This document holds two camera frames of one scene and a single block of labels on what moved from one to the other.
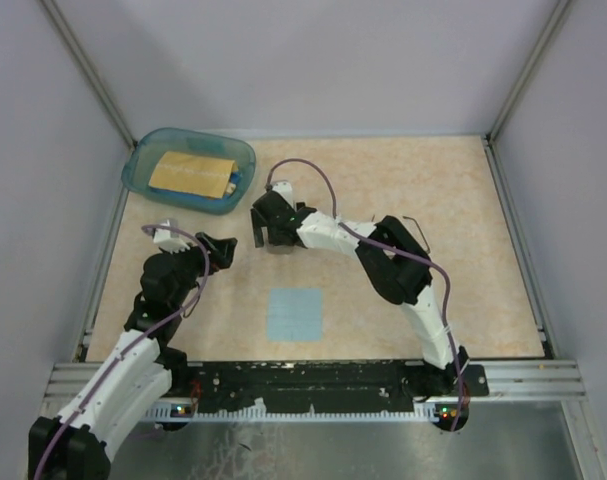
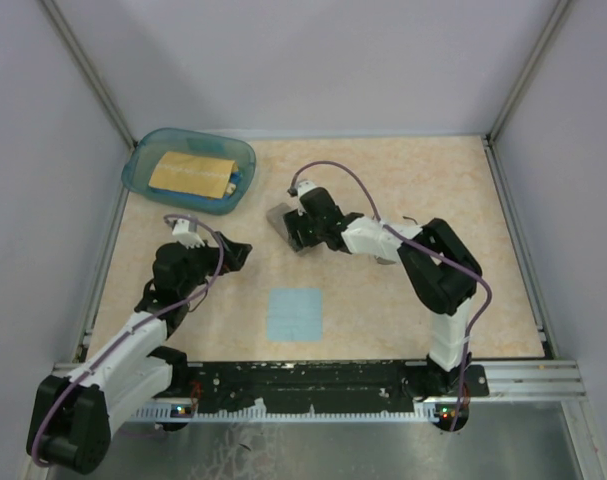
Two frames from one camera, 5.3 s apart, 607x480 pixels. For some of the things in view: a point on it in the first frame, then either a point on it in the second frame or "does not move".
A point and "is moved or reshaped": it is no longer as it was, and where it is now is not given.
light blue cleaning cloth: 295,314 does not move
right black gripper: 257,229 -> 315,242
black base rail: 328,384 does not move
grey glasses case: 280,249 is moved or reshaped
